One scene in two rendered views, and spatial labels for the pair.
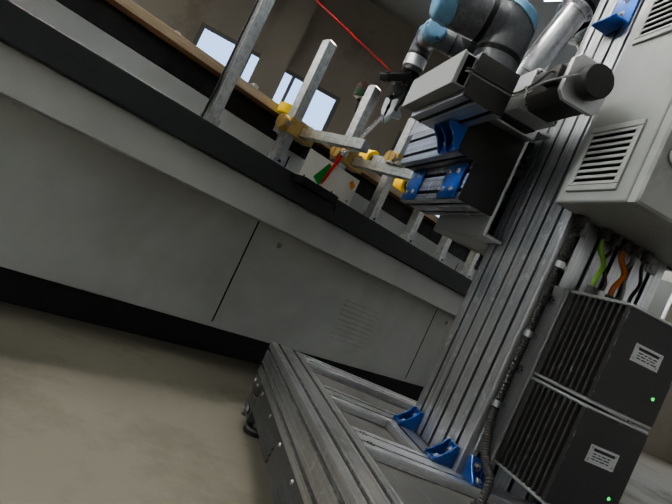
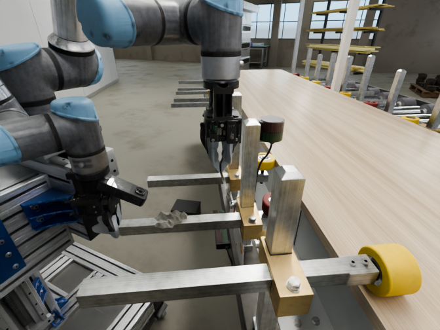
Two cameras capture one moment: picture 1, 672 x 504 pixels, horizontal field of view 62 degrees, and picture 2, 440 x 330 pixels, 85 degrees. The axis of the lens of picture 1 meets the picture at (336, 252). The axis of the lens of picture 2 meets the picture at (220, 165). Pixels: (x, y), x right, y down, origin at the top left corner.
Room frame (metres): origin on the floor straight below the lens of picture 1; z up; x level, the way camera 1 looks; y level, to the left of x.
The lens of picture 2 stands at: (2.21, -0.35, 1.29)
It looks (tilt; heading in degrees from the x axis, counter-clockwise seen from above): 29 degrees down; 129
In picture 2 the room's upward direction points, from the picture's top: straight up
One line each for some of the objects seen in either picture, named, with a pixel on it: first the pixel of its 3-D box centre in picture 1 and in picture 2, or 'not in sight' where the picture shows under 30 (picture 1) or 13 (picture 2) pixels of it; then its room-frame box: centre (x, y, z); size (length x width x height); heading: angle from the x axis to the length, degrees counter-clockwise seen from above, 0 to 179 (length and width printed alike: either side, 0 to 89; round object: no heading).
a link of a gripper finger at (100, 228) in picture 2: not in sight; (105, 228); (1.70, -0.18, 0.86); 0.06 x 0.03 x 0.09; 44
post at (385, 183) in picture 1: (389, 175); (272, 278); (2.10, -0.06, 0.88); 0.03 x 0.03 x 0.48; 44
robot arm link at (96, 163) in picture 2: not in sight; (89, 160); (1.70, -0.17, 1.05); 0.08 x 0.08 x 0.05
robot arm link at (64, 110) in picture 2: not in sight; (77, 126); (1.69, -0.17, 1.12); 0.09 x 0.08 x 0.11; 84
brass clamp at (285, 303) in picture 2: (399, 163); (279, 266); (2.12, -0.08, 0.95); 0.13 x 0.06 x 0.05; 134
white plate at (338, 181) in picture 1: (330, 178); (235, 228); (1.89, 0.12, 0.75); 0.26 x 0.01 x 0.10; 134
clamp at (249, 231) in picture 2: (346, 158); (248, 215); (1.95, 0.10, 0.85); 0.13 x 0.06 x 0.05; 134
